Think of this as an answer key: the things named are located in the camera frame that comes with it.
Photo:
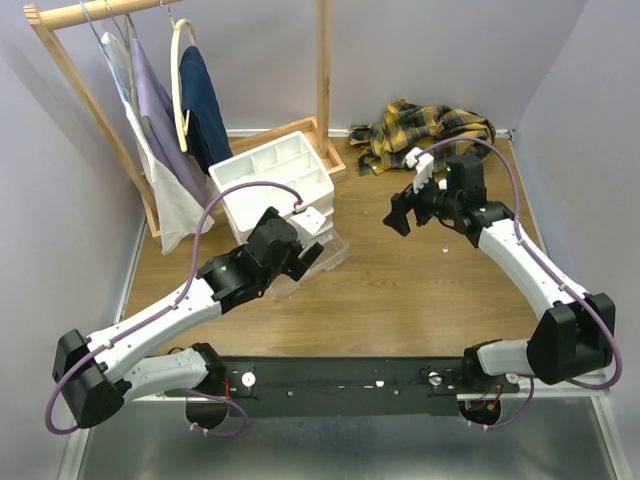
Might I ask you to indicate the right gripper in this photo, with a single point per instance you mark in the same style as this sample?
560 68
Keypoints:
400 203

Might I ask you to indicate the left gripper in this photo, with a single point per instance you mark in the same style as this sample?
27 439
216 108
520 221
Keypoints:
304 258

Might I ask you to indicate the white drawer organizer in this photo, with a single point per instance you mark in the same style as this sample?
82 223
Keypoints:
279 174

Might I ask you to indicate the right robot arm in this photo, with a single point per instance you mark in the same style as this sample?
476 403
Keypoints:
574 327

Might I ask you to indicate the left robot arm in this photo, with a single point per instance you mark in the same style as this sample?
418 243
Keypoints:
97 374

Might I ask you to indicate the yellow plaid shirt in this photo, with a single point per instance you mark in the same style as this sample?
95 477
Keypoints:
404 126

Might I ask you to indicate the white hanging garment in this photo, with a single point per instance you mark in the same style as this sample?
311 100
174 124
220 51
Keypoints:
178 212

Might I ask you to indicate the navy blue hanging garment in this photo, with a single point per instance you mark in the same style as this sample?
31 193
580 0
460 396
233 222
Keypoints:
207 139

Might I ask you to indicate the cream wooden hanger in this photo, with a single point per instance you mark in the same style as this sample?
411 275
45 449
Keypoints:
181 119

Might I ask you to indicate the lavender hanging garment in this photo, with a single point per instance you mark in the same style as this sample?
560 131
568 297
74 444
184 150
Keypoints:
156 109

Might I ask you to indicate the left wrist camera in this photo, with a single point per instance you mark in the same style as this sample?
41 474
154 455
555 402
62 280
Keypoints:
311 219

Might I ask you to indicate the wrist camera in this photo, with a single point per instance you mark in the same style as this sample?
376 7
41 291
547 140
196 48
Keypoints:
421 164
311 219

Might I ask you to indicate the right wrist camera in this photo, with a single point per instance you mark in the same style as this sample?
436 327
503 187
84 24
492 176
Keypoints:
421 164

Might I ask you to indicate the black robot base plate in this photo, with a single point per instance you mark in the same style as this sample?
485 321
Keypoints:
355 386

